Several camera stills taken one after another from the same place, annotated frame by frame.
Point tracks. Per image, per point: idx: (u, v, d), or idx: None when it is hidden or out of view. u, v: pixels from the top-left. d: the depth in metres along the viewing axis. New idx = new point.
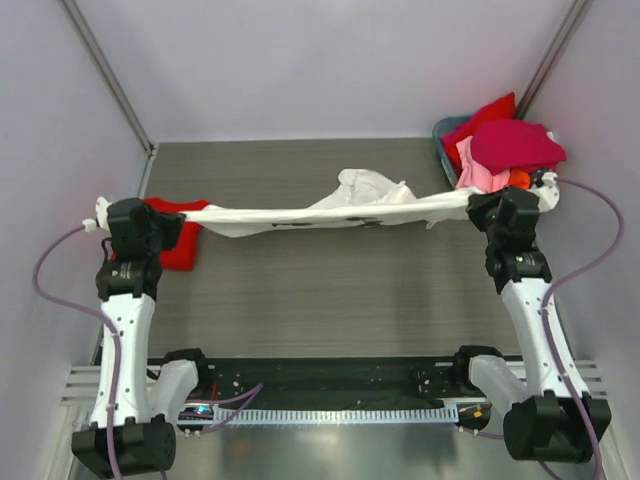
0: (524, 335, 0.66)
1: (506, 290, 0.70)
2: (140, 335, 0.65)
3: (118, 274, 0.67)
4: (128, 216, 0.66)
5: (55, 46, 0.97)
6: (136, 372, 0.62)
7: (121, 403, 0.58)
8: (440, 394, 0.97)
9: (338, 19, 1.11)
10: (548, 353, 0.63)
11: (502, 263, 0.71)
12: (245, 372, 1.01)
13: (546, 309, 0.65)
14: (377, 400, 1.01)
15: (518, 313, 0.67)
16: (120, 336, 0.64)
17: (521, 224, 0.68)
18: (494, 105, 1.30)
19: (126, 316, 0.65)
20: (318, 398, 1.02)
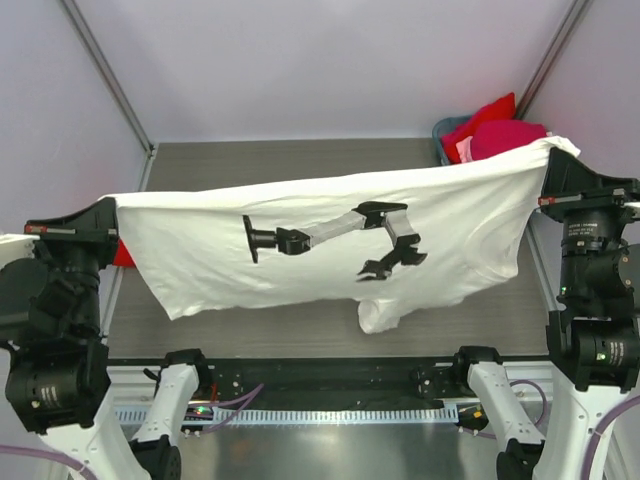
0: (561, 444, 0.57)
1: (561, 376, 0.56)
2: (108, 452, 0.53)
3: (40, 401, 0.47)
4: (27, 320, 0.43)
5: (53, 48, 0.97)
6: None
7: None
8: (440, 394, 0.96)
9: (337, 19, 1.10)
10: (580, 473, 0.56)
11: (574, 340, 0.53)
12: (245, 371, 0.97)
13: (599, 433, 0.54)
14: (377, 400, 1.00)
15: (566, 422, 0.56)
16: (85, 466, 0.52)
17: None
18: (494, 105, 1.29)
19: (82, 447, 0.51)
20: (317, 398, 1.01)
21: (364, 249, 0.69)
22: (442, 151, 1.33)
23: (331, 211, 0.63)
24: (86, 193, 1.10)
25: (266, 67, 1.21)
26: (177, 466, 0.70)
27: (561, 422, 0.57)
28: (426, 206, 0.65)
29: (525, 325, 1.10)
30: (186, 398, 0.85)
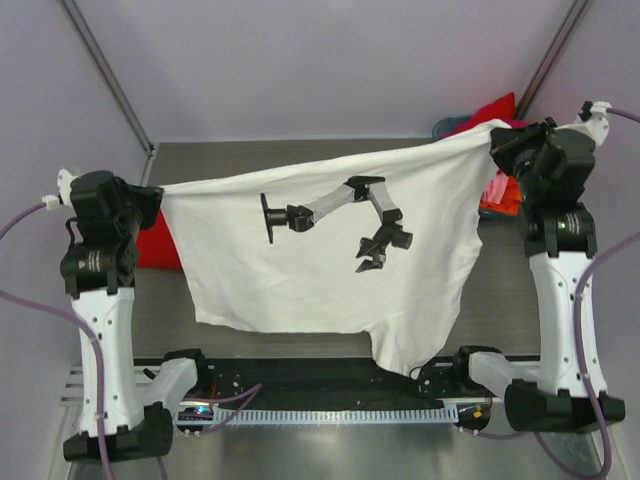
0: (549, 320, 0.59)
1: (536, 257, 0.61)
2: (122, 336, 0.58)
3: (85, 265, 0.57)
4: (94, 192, 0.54)
5: (53, 47, 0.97)
6: (122, 378, 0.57)
7: (111, 411, 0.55)
8: (439, 394, 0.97)
9: (338, 19, 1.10)
10: (571, 344, 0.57)
11: (538, 224, 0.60)
12: (246, 371, 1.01)
13: (580, 296, 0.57)
14: (376, 400, 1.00)
15: (548, 296, 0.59)
16: (99, 340, 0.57)
17: (569, 178, 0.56)
18: (493, 104, 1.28)
19: (103, 316, 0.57)
20: (317, 398, 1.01)
21: (355, 221, 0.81)
22: None
23: (325, 186, 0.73)
24: None
25: (266, 68, 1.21)
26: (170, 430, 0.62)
27: (548, 303, 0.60)
28: (398, 180, 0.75)
29: (525, 324, 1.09)
30: (178, 386, 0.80)
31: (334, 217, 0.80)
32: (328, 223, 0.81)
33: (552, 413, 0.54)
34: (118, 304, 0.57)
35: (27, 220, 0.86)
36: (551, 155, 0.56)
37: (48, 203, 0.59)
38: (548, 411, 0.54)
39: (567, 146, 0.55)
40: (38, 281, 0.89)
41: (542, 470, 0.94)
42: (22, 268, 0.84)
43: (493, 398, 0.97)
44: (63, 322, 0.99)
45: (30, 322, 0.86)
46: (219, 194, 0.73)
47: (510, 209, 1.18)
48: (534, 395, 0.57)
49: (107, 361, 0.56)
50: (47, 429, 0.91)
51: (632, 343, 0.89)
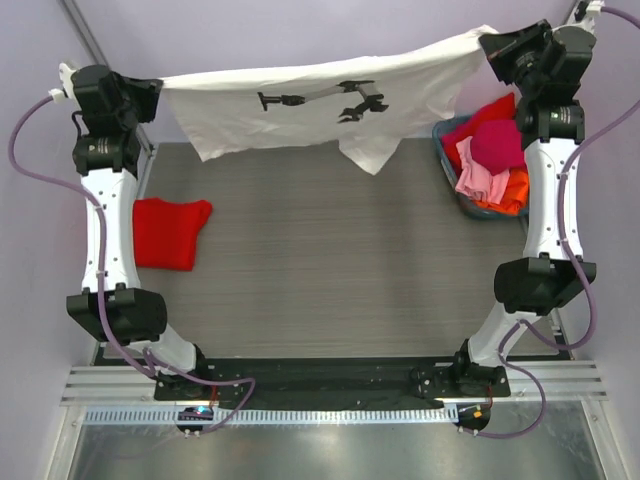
0: (537, 198, 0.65)
1: (531, 147, 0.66)
2: (124, 210, 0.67)
3: (96, 149, 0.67)
4: (94, 86, 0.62)
5: (54, 48, 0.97)
6: (124, 244, 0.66)
7: (111, 270, 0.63)
8: (439, 393, 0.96)
9: (338, 20, 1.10)
10: (554, 214, 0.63)
11: (533, 117, 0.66)
12: (246, 371, 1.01)
13: (566, 175, 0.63)
14: (377, 400, 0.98)
15: (537, 177, 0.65)
16: (103, 210, 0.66)
17: (566, 73, 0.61)
18: (494, 105, 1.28)
19: (108, 191, 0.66)
20: (318, 398, 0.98)
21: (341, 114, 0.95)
22: (442, 151, 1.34)
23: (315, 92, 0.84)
24: None
25: (266, 69, 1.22)
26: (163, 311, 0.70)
27: (537, 184, 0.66)
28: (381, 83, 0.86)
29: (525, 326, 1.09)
30: (178, 356, 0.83)
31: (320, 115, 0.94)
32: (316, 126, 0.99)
33: (533, 271, 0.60)
34: (122, 183, 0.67)
35: (26, 221, 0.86)
36: (552, 53, 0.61)
37: (55, 97, 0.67)
38: (530, 269, 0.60)
39: (568, 42, 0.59)
40: (39, 281, 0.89)
41: (541, 470, 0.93)
42: (23, 269, 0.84)
43: (493, 398, 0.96)
44: (63, 322, 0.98)
45: (30, 322, 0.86)
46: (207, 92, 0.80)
47: (510, 209, 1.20)
48: (516, 266, 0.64)
49: (111, 227, 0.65)
50: (47, 430, 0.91)
51: (631, 344, 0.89)
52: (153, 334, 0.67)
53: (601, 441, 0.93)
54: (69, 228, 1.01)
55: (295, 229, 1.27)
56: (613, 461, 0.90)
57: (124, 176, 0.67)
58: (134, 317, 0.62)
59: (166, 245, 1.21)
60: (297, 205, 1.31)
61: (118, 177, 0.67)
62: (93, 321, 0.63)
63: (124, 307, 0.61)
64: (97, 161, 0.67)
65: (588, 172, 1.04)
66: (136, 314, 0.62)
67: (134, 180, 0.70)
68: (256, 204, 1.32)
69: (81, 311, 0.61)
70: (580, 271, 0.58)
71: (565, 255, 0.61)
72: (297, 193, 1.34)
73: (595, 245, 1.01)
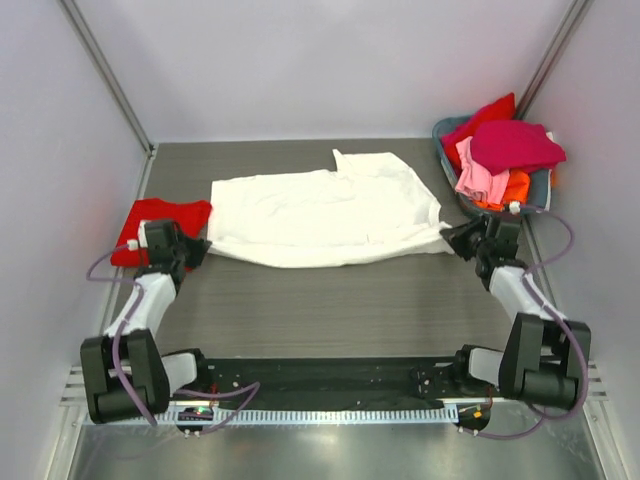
0: (511, 296, 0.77)
1: (494, 280, 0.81)
2: (160, 294, 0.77)
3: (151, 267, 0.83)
4: (161, 226, 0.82)
5: (55, 49, 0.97)
6: (151, 310, 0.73)
7: (132, 322, 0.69)
8: (440, 393, 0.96)
9: (339, 20, 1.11)
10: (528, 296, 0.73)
11: (486, 266, 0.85)
12: (245, 371, 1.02)
13: (525, 276, 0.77)
14: (376, 401, 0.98)
15: (505, 286, 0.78)
16: (144, 290, 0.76)
17: (506, 234, 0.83)
18: (494, 105, 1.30)
19: (151, 281, 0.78)
20: (318, 399, 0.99)
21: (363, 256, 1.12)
22: (442, 151, 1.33)
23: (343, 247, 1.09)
24: (86, 191, 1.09)
25: (266, 69, 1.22)
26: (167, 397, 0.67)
27: (506, 289, 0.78)
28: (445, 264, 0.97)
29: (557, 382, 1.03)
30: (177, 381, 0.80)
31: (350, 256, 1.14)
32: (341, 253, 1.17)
33: (528, 328, 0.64)
34: (164, 281, 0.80)
35: (27, 222, 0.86)
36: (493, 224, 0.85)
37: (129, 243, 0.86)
38: (523, 325, 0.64)
39: (501, 215, 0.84)
40: (38, 281, 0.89)
41: (540, 470, 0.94)
42: (23, 270, 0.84)
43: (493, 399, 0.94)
44: (62, 323, 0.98)
45: (30, 322, 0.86)
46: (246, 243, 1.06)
47: None
48: (512, 339, 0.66)
49: (144, 297, 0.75)
50: (47, 430, 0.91)
51: (631, 344, 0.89)
52: (154, 409, 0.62)
53: (601, 441, 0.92)
54: (69, 228, 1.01)
55: (292, 229, 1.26)
56: (613, 461, 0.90)
57: (166, 277, 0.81)
58: (140, 370, 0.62)
59: None
60: (288, 204, 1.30)
61: (162, 276, 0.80)
62: (98, 370, 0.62)
63: (136, 353, 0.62)
64: (149, 271, 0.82)
65: (589, 173, 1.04)
66: (144, 362, 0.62)
67: (172, 292, 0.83)
68: (246, 204, 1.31)
69: (93, 353, 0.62)
70: (568, 330, 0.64)
71: (557, 314, 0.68)
72: (288, 191, 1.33)
73: (595, 246, 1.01)
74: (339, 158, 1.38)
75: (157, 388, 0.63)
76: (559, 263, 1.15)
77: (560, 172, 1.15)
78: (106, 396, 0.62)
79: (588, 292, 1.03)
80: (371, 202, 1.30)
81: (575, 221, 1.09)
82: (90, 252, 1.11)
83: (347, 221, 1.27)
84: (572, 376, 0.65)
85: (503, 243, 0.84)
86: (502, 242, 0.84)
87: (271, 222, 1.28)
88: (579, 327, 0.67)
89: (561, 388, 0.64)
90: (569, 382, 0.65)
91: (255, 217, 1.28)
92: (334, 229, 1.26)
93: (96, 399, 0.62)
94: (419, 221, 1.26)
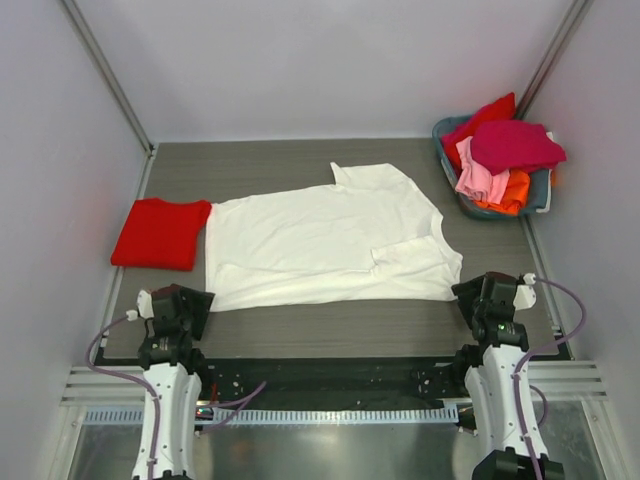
0: (498, 397, 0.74)
1: (486, 354, 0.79)
2: (175, 397, 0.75)
3: (158, 347, 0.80)
4: (168, 297, 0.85)
5: (54, 49, 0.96)
6: (172, 429, 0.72)
7: (160, 458, 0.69)
8: (439, 394, 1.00)
9: (339, 19, 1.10)
10: (515, 414, 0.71)
11: (484, 330, 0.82)
12: (247, 372, 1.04)
13: (518, 375, 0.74)
14: (377, 402, 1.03)
15: (495, 378, 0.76)
16: (159, 399, 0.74)
17: (501, 295, 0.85)
18: (494, 105, 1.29)
19: (164, 382, 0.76)
20: (319, 399, 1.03)
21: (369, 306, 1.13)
22: (442, 151, 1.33)
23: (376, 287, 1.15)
24: (86, 191, 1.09)
25: (266, 69, 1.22)
26: None
27: (497, 386, 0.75)
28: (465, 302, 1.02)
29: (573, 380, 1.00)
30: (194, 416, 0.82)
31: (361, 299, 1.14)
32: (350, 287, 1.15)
33: (501, 468, 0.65)
34: (175, 374, 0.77)
35: (26, 222, 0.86)
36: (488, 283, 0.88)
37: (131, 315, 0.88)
38: (498, 466, 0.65)
39: (498, 276, 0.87)
40: (38, 281, 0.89)
41: None
42: (23, 270, 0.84)
43: None
44: (62, 322, 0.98)
45: (30, 322, 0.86)
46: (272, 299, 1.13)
47: (510, 209, 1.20)
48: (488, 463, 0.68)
49: (162, 412, 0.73)
50: (47, 429, 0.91)
51: (632, 343, 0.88)
52: None
53: (602, 441, 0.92)
54: (69, 229, 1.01)
55: (293, 249, 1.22)
56: (613, 461, 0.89)
57: (177, 370, 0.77)
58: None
59: (171, 243, 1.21)
60: (286, 223, 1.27)
61: (173, 368, 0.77)
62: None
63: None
64: (158, 361, 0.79)
65: (589, 172, 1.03)
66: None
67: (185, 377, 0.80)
68: (246, 207, 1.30)
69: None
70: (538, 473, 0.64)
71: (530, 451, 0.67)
72: (288, 206, 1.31)
73: (597, 245, 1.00)
74: (337, 171, 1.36)
75: None
76: (559, 263, 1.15)
77: (560, 172, 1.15)
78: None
79: (588, 292, 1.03)
80: (372, 207, 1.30)
81: (575, 221, 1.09)
82: (90, 252, 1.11)
83: (348, 233, 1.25)
84: None
85: (498, 305, 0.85)
86: (499, 303, 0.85)
87: (271, 243, 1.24)
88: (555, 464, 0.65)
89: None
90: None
91: (255, 237, 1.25)
92: (336, 245, 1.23)
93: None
94: (423, 233, 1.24)
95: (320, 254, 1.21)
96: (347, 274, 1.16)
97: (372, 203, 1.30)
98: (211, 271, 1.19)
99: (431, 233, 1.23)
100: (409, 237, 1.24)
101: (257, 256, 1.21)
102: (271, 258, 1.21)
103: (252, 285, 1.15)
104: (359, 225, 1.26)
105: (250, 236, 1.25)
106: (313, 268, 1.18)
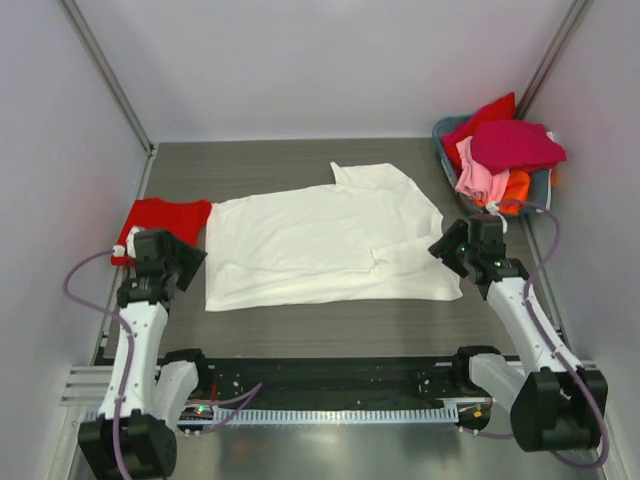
0: (514, 325, 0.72)
1: (490, 291, 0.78)
2: (151, 338, 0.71)
3: (138, 286, 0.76)
4: (151, 237, 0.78)
5: (55, 48, 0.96)
6: (146, 367, 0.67)
7: (129, 396, 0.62)
8: (439, 394, 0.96)
9: (339, 19, 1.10)
10: (538, 336, 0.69)
11: (482, 271, 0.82)
12: (245, 371, 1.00)
13: (528, 300, 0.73)
14: (376, 401, 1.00)
15: (506, 308, 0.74)
16: (134, 337, 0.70)
17: (492, 236, 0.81)
18: (494, 105, 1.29)
19: (140, 320, 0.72)
20: (318, 398, 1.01)
21: (370, 307, 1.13)
22: (442, 150, 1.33)
23: (377, 286, 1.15)
24: (86, 191, 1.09)
25: (266, 69, 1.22)
26: (173, 450, 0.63)
27: (511, 317, 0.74)
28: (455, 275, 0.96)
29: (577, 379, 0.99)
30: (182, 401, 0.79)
31: (363, 299, 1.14)
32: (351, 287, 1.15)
33: (545, 391, 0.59)
34: (155, 313, 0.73)
35: (25, 222, 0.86)
36: (474, 227, 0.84)
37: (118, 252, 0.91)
38: (541, 389, 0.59)
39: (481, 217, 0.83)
40: (38, 281, 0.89)
41: (541, 470, 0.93)
42: (23, 270, 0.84)
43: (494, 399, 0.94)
44: (62, 322, 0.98)
45: (30, 323, 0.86)
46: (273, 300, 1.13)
47: (510, 209, 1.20)
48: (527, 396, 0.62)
49: (137, 351, 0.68)
50: (47, 430, 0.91)
51: (631, 343, 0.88)
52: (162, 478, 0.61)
53: (602, 440, 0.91)
54: (69, 229, 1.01)
55: (293, 249, 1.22)
56: (613, 461, 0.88)
57: (156, 310, 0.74)
58: (144, 454, 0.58)
59: None
60: (287, 223, 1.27)
61: (152, 308, 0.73)
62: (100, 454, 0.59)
63: (136, 440, 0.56)
64: (136, 299, 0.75)
65: (589, 172, 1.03)
66: (146, 448, 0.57)
67: (165, 314, 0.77)
68: (246, 207, 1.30)
69: (93, 440, 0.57)
70: (583, 385, 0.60)
71: (569, 368, 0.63)
72: (288, 206, 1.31)
73: (597, 245, 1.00)
74: (337, 171, 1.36)
75: (162, 461, 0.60)
76: (559, 263, 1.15)
77: (560, 172, 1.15)
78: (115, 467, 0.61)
79: (588, 292, 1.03)
80: (372, 207, 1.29)
81: (575, 221, 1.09)
82: (90, 252, 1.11)
83: (348, 232, 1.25)
84: (588, 424, 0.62)
85: (490, 246, 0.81)
86: (489, 244, 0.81)
87: (271, 243, 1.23)
88: (596, 376, 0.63)
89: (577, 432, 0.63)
90: (584, 428, 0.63)
91: (255, 237, 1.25)
92: (336, 245, 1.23)
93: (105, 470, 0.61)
94: (423, 233, 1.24)
95: (319, 254, 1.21)
96: (347, 274, 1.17)
97: (372, 203, 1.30)
98: (210, 270, 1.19)
99: (431, 233, 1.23)
100: (409, 237, 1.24)
101: (257, 256, 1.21)
102: (270, 258, 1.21)
103: (252, 285, 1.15)
104: (359, 225, 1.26)
105: (250, 236, 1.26)
106: (313, 268, 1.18)
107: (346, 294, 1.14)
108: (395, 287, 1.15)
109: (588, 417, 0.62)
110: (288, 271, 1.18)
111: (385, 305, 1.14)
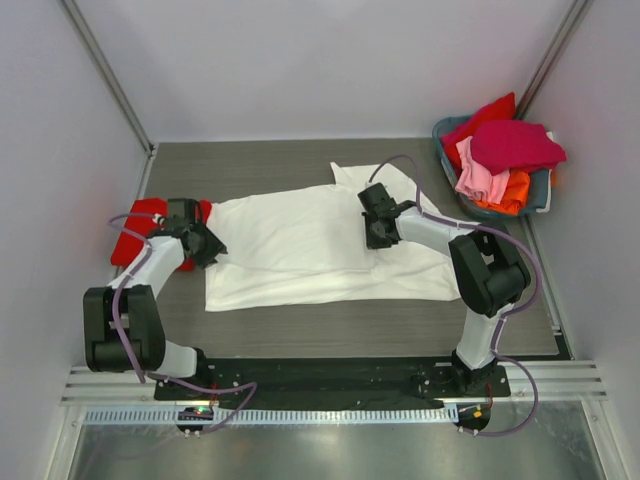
0: (427, 234, 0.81)
1: (402, 229, 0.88)
2: (167, 256, 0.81)
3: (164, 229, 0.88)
4: (182, 199, 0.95)
5: (53, 47, 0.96)
6: (155, 270, 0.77)
7: (136, 278, 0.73)
8: (439, 393, 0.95)
9: (338, 19, 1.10)
10: (442, 224, 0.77)
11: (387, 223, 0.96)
12: (246, 371, 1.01)
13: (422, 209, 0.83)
14: (377, 400, 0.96)
15: (416, 228, 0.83)
16: (152, 250, 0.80)
17: (379, 195, 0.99)
18: (494, 105, 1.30)
19: (162, 244, 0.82)
20: (319, 398, 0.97)
21: (370, 307, 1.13)
22: (442, 151, 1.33)
23: (376, 289, 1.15)
24: (87, 190, 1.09)
25: (265, 68, 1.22)
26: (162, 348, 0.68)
27: (422, 232, 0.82)
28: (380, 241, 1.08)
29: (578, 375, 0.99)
30: (178, 366, 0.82)
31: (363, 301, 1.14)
32: (352, 288, 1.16)
33: (463, 249, 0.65)
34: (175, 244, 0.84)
35: (26, 221, 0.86)
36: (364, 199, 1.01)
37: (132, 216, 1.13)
38: (461, 249, 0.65)
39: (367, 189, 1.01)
40: (37, 282, 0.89)
41: (542, 470, 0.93)
42: (22, 270, 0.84)
43: (493, 398, 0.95)
44: (62, 322, 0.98)
45: (30, 322, 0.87)
46: (276, 305, 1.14)
47: (510, 209, 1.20)
48: (458, 268, 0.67)
49: (151, 257, 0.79)
50: (47, 430, 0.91)
51: (631, 344, 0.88)
52: (151, 364, 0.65)
53: (601, 441, 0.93)
54: (69, 228, 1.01)
55: (294, 248, 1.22)
56: (613, 461, 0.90)
57: (175, 241, 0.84)
58: (138, 322, 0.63)
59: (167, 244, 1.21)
60: (287, 223, 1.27)
61: (171, 239, 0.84)
62: (96, 320, 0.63)
63: (136, 306, 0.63)
64: (161, 234, 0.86)
65: (589, 172, 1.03)
66: (143, 317, 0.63)
67: (178, 255, 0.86)
68: (246, 208, 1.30)
69: (93, 303, 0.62)
70: (489, 229, 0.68)
71: (473, 229, 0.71)
72: (289, 206, 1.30)
73: (598, 244, 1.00)
74: (337, 171, 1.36)
75: (154, 342, 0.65)
76: (559, 264, 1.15)
77: (560, 172, 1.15)
78: (104, 344, 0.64)
79: (589, 293, 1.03)
80: None
81: (575, 220, 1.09)
82: (90, 251, 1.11)
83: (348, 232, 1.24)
84: (515, 260, 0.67)
85: (381, 204, 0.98)
86: (379, 201, 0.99)
87: (271, 243, 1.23)
88: None
89: (512, 274, 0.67)
90: (514, 266, 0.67)
91: (256, 237, 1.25)
92: (337, 244, 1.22)
93: (94, 346, 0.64)
94: None
95: (320, 253, 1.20)
96: (348, 275, 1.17)
97: None
98: (209, 270, 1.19)
99: None
100: None
101: (256, 257, 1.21)
102: (269, 258, 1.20)
103: (252, 287, 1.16)
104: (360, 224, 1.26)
105: (250, 236, 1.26)
106: (313, 268, 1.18)
107: (346, 295, 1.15)
108: (396, 290, 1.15)
109: (511, 254, 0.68)
110: (288, 271, 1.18)
111: (385, 306, 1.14)
